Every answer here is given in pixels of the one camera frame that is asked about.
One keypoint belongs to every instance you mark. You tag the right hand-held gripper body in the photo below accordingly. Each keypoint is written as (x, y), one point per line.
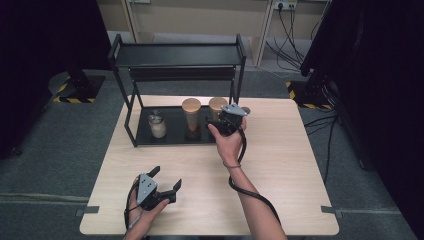
(233, 110)

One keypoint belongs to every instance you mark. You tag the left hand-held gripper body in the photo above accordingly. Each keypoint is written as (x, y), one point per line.
(146, 190)

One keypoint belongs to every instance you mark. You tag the wooden-lid jar olive contents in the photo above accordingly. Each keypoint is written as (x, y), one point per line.
(216, 104)

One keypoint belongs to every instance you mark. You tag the wooden-lid jar brown contents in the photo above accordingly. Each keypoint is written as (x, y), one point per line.
(191, 105)

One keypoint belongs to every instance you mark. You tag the metal-lid glass jar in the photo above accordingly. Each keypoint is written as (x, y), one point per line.
(157, 128)

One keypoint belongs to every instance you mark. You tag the black metal shelf rack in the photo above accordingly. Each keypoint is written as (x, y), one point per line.
(180, 55)

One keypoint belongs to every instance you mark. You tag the person's right hand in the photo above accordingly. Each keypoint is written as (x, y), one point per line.
(228, 146)

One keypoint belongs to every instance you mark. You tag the person's left hand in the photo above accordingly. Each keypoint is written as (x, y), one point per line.
(143, 220)

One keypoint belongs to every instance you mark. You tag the black round table grommet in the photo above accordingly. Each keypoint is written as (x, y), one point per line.
(248, 110)

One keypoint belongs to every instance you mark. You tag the black stand base hazard tape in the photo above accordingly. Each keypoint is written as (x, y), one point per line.
(83, 90)
(306, 96)

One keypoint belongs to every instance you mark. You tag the white power strip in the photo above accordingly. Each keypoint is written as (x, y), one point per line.
(285, 5)

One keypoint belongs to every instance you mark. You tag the dark curtain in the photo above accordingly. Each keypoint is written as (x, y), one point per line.
(33, 66)
(383, 100)

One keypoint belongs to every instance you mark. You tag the grey flat bracket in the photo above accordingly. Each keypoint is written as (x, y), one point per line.
(331, 211)
(88, 210)

